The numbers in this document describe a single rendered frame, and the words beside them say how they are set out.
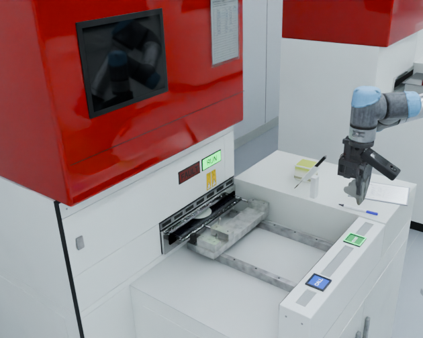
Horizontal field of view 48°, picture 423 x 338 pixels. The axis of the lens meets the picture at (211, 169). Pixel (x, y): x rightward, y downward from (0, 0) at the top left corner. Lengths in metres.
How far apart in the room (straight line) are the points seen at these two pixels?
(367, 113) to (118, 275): 0.91
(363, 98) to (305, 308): 0.59
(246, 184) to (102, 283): 0.72
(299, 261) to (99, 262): 0.68
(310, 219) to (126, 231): 0.70
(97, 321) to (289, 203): 0.81
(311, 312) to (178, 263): 0.58
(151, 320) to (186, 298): 0.16
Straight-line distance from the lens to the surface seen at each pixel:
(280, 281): 1.60
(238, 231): 1.78
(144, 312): 1.68
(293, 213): 1.88
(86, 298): 1.55
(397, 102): 1.44
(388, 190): 1.94
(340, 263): 1.52
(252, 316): 1.51
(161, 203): 1.64
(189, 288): 1.62
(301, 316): 1.33
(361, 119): 1.41
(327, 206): 1.79
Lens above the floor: 1.84
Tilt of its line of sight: 25 degrees down
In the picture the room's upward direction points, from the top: 2 degrees counter-clockwise
